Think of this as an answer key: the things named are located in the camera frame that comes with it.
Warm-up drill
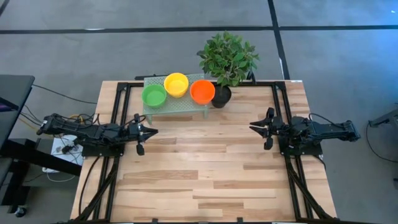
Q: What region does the green plastic mini bowl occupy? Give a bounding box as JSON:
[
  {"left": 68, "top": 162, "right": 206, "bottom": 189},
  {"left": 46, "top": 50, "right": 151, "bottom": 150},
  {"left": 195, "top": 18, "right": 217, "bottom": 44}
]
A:
[{"left": 141, "top": 83, "right": 168, "bottom": 109}]

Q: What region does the green plant in black pot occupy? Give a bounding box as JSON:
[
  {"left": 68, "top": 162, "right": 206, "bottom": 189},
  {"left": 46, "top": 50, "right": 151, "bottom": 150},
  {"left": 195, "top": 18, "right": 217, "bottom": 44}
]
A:
[{"left": 196, "top": 30, "right": 261, "bottom": 109}]

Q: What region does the green perforated metal shelf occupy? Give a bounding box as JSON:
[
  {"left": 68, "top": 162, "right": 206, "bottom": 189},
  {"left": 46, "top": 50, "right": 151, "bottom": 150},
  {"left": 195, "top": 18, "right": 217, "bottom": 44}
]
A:
[{"left": 142, "top": 73, "right": 209, "bottom": 125}]

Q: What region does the black floor cable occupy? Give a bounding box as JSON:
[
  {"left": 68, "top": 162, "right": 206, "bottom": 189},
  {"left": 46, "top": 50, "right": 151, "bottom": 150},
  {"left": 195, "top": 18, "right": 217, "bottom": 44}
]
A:
[{"left": 32, "top": 83, "right": 98, "bottom": 105}]

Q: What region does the orange-red plastic mini bowl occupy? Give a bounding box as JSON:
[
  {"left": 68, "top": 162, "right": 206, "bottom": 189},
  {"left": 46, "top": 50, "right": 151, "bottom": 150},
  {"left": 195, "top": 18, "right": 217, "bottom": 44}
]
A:
[{"left": 189, "top": 79, "right": 216, "bottom": 106}]

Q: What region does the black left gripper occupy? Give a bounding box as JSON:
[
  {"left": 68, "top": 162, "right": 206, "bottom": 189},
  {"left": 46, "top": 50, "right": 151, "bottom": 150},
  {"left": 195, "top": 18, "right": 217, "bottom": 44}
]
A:
[{"left": 125, "top": 113, "right": 159, "bottom": 156}]

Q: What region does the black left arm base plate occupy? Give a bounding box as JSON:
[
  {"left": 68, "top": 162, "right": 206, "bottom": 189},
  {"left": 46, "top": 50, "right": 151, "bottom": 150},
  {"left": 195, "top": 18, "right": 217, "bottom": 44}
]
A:
[{"left": 81, "top": 141, "right": 125, "bottom": 157}]

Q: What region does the black chair base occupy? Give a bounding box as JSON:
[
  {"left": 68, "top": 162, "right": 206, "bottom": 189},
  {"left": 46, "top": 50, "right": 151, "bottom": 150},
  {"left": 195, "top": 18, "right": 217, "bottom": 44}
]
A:
[{"left": 368, "top": 107, "right": 398, "bottom": 128}]

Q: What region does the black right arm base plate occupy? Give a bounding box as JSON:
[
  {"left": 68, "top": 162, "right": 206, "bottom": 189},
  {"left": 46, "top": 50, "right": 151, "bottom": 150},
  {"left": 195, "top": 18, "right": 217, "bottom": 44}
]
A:
[{"left": 278, "top": 138, "right": 323, "bottom": 157}]

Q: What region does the black desk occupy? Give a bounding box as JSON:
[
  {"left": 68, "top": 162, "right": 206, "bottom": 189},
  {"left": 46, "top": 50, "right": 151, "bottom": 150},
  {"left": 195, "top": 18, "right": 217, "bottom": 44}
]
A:
[{"left": 0, "top": 74, "right": 35, "bottom": 150}]

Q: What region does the yellow plastic mini bowl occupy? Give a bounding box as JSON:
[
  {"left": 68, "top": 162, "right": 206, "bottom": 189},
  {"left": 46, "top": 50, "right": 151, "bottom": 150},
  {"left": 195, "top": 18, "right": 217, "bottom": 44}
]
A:
[{"left": 163, "top": 72, "right": 190, "bottom": 99}]

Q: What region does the dark monitor screen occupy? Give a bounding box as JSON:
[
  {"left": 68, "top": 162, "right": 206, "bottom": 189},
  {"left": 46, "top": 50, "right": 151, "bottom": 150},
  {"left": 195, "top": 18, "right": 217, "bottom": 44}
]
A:
[{"left": 0, "top": 95, "right": 20, "bottom": 112}]

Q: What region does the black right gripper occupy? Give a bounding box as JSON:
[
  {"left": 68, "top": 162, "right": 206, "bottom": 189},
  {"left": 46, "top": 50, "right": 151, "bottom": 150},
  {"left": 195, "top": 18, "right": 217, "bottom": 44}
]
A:
[{"left": 249, "top": 107, "right": 285, "bottom": 151}]

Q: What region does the white power strip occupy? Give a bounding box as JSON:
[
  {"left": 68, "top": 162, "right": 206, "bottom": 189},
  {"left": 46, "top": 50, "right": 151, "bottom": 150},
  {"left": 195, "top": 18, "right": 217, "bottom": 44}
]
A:
[{"left": 42, "top": 134, "right": 85, "bottom": 174}]

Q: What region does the black aluminium table frame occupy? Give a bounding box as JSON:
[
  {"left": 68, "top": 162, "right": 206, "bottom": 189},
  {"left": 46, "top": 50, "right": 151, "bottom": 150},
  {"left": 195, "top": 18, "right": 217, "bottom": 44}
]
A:
[{"left": 58, "top": 80, "right": 374, "bottom": 224}]

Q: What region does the black desk leg frame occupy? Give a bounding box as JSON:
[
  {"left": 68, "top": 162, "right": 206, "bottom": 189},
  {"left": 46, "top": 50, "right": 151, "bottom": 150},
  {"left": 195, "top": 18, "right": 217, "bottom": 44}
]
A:
[{"left": 0, "top": 138, "right": 83, "bottom": 215}]

